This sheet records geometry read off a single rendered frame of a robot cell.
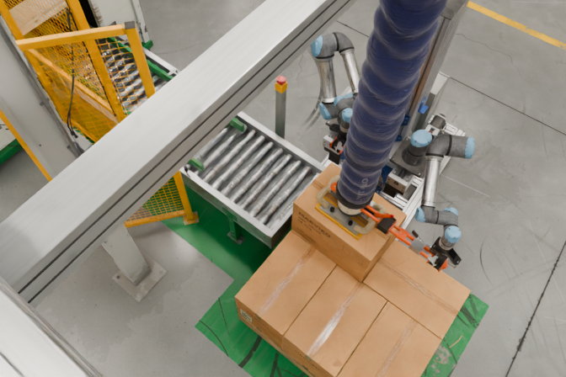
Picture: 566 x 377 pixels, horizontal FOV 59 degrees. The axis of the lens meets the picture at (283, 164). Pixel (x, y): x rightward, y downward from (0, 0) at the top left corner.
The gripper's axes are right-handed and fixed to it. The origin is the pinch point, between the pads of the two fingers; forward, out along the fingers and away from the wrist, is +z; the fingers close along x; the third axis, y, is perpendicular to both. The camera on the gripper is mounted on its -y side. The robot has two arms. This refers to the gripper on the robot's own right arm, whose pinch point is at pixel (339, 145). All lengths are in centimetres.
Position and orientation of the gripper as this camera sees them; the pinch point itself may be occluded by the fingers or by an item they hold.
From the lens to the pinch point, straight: 327.4
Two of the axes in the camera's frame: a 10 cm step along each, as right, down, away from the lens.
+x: 6.5, -6.4, 4.1
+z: -0.2, 5.3, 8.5
